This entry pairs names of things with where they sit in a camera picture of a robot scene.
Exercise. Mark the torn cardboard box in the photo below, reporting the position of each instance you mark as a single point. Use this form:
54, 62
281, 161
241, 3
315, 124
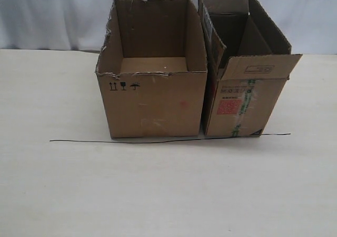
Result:
152, 69

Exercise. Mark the tall taped cardboard box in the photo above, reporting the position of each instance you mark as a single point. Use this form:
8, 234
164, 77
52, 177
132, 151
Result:
249, 63

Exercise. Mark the thin black line marker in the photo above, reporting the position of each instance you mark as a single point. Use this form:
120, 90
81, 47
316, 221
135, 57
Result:
148, 141

